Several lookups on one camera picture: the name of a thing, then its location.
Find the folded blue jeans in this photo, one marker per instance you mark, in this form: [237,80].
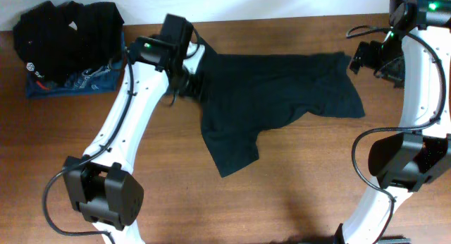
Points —
[98,83]

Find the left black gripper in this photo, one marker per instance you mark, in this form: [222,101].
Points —
[194,91]

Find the dark teal t-shirt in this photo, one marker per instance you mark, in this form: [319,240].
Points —
[244,95]

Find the black folded sweater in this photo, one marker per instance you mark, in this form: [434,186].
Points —
[74,15]

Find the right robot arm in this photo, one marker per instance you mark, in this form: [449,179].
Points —
[415,55]

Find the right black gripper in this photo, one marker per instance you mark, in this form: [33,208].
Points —
[366,56]

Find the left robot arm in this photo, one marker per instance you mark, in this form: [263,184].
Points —
[100,184]

